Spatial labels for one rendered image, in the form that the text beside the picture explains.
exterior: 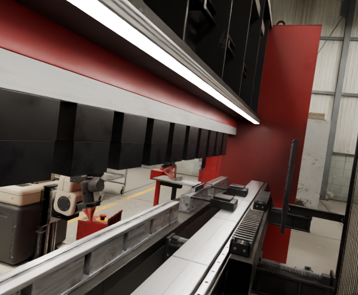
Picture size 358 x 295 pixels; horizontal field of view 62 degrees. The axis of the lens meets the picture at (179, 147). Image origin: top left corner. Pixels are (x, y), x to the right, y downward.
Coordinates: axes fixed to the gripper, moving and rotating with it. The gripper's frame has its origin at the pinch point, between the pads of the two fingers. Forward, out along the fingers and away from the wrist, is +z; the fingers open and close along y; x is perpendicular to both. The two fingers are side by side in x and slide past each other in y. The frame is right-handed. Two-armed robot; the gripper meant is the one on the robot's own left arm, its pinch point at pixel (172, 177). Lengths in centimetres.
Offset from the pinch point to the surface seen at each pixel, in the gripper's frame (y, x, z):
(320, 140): 540, -138, 19
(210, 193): 33.2, -9.6, 19.6
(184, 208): -23.3, -8.9, 19.3
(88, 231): -54, 31, 12
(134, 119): -97, -34, -15
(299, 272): -61, -57, 53
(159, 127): -79, -33, -14
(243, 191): -5.1, -39.1, 23.1
